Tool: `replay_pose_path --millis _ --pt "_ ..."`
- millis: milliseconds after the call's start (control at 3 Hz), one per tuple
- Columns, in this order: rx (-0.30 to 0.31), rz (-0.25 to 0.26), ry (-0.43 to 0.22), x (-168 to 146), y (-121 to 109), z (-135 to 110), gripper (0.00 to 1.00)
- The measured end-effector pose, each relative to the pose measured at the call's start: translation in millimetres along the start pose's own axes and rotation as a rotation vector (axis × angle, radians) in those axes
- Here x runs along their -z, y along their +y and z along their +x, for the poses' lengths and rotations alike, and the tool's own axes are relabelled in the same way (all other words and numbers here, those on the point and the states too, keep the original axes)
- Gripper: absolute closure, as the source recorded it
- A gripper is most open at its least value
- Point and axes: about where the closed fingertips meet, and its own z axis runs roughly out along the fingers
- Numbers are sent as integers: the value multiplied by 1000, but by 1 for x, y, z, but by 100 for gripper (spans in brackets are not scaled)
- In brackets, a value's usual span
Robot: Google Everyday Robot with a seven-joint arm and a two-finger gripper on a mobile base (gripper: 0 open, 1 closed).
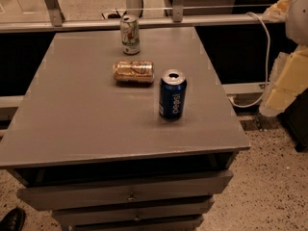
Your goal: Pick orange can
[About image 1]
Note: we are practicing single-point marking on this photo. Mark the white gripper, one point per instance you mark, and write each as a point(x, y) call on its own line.
point(298, 19)

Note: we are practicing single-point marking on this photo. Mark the orange soda can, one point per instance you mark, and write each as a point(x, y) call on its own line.
point(134, 71)

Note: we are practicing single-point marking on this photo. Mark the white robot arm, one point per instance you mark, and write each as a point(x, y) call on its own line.
point(294, 13)

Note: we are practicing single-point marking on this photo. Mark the blue Pepsi can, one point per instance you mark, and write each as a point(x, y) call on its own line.
point(172, 94)

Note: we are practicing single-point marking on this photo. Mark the white green soda can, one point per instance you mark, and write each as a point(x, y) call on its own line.
point(130, 37)

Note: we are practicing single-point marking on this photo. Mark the top grey drawer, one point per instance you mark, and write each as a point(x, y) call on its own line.
point(125, 191)

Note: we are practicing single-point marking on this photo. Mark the grey drawer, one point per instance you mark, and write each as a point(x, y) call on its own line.
point(135, 211)
point(182, 223)
point(125, 191)

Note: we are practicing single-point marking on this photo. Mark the grey drawer cabinet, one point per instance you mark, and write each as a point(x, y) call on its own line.
point(77, 125)

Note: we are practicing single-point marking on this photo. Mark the bottom grey drawer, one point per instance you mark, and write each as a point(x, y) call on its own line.
point(182, 223)

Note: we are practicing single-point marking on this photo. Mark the middle grey drawer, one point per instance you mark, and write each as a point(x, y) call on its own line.
point(135, 211)

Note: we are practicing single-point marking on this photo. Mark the black shoe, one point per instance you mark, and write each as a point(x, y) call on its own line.
point(13, 220)

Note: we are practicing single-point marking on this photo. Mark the metal window railing frame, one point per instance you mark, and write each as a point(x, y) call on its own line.
point(73, 15)

